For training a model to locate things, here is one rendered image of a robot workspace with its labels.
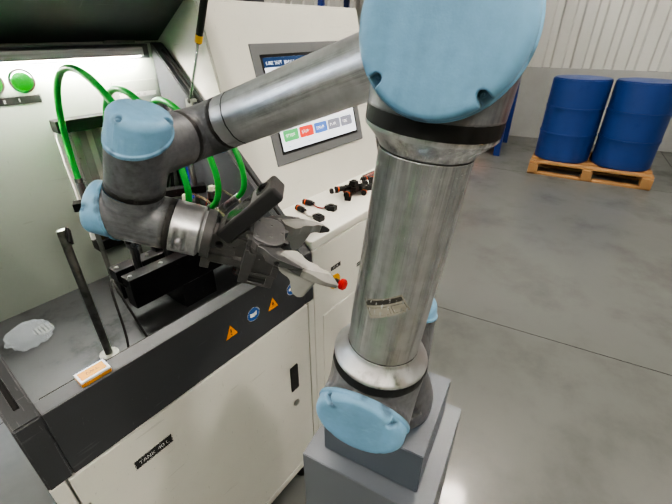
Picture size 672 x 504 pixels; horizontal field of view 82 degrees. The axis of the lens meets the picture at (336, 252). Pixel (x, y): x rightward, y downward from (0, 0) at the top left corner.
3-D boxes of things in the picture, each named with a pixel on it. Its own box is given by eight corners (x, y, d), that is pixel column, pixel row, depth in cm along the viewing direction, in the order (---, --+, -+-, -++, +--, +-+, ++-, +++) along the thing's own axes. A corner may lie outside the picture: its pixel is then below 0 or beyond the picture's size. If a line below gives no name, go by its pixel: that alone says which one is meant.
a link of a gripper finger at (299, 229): (310, 241, 72) (269, 248, 65) (321, 214, 69) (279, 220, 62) (320, 251, 70) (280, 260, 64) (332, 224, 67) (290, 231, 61)
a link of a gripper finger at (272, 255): (311, 269, 58) (266, 239, 60) (314, 260, 57) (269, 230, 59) (293, 282, 54) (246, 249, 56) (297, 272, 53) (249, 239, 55)
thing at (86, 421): (74, 474, 70) (41, 416, 62) (64, 460, 72) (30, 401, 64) (304, 305, 112) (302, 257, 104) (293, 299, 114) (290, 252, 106)
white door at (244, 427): (156, 632, 102) (67, 485, 68) (151, 625, 104) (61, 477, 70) (315, 449, 147) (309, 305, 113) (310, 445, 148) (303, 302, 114)
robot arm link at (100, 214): (74, 192, 47) (76, 244, 52) (169, 215, 50) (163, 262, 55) (99, 162, 53) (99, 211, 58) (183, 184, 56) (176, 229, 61)
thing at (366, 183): (352, 205, 127) (352, 189, 125) (326, 198, 133) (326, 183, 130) (388, 186, 143) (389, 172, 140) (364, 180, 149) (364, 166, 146)
